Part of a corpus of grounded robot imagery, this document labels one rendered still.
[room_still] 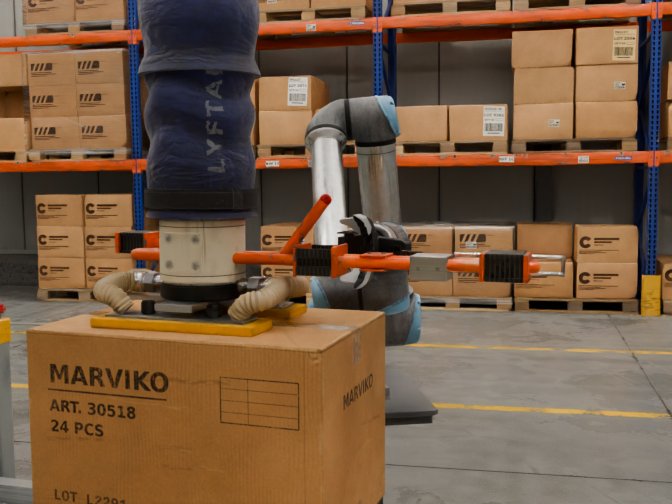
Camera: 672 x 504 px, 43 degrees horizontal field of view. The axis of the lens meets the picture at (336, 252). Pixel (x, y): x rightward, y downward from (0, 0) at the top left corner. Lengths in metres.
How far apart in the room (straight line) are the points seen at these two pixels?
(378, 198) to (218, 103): 0.88
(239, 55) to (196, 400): 0.64
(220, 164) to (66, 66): 8.51
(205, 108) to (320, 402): 0.58
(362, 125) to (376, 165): 0.12
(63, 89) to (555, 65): 5.33
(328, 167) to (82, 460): 0.99
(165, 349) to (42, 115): 8.71
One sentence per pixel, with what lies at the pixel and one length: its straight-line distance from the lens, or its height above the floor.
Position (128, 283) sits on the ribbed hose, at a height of 1.19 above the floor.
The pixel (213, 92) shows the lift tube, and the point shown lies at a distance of 1.62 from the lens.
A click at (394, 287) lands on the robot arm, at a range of 2.00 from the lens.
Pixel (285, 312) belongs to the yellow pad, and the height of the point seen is 1.13.
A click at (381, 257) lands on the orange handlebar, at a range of 1.54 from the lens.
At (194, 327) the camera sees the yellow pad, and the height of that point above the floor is 1.13.
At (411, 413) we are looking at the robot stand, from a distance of 2.38.
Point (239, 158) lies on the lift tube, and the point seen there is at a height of 1.44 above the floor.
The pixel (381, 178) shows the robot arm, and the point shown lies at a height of 1.39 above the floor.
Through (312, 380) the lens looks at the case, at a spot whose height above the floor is 1.06.
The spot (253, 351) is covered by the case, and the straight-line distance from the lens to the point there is 1.47.
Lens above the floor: 1.40
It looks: 5 degrees down
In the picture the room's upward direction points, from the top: 1 degrees counter-clockwise
